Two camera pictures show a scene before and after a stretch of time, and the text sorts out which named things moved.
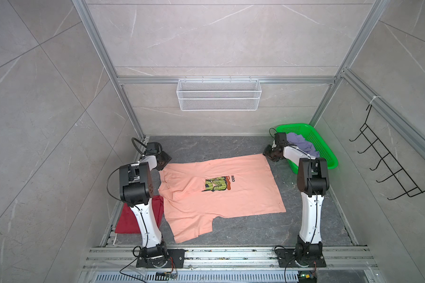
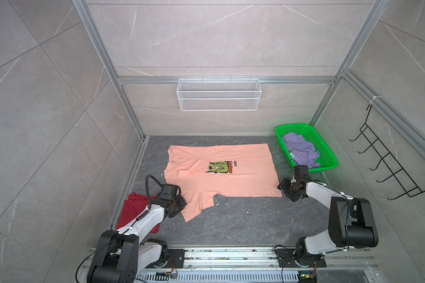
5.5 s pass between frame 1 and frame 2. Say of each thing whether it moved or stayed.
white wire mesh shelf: stayed
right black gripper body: moved
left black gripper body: moved
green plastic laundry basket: stayed
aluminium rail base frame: stayed
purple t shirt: stayed
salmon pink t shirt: moved
